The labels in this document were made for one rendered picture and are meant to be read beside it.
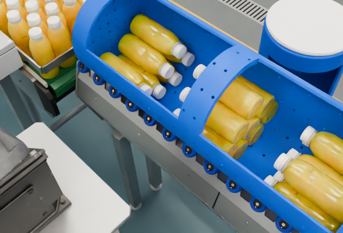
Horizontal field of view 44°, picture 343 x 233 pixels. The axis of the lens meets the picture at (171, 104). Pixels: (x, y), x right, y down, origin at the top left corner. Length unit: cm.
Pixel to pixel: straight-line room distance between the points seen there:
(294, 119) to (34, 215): 67
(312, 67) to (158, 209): 111
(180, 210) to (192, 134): 116
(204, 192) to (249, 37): 181
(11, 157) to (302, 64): 90
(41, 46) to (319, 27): 85
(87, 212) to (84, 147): 149
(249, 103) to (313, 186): 22
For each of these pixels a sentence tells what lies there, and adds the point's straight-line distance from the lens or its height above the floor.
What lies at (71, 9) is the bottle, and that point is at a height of 104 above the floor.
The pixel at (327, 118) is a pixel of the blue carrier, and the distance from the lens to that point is 109.
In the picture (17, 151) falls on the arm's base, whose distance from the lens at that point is 73.
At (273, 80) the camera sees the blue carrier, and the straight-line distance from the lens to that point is 111.
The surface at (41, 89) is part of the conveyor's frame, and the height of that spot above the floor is 90.
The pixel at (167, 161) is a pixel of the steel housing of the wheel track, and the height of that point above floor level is 86.
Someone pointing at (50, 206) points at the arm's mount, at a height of 119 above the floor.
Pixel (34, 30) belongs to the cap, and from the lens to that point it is 133.
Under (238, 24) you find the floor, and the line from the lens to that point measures 293.
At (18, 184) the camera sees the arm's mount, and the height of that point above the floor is 131.
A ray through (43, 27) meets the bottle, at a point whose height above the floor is 104.
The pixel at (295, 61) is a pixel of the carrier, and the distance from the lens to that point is 132.
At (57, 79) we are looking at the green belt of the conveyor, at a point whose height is 90.
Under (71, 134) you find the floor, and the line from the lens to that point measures 240.
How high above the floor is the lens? 191
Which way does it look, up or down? 52 degrees down
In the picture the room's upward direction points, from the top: 3 degrees counter-clockwise
